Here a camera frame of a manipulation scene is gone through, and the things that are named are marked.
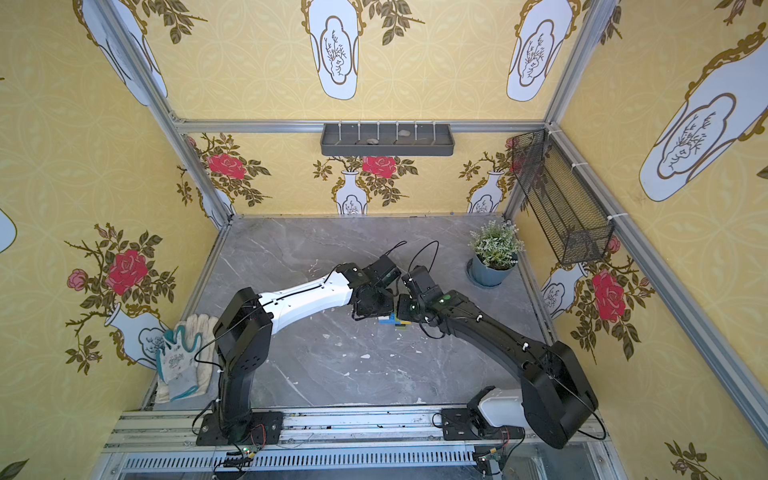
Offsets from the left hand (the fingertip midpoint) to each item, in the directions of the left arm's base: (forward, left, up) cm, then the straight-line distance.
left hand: (393, 315), depth 87 cm
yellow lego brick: (-2, -3, -2) cm, 4 cm away
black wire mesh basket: (+13, -51, +21) cm, 56 cm away
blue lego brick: (-2, +1, 0) cm, 2 cm away
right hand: (-1, -2, +1) cm, 3 cm away
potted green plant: (+15, -30, +13) cm, 36 cm away
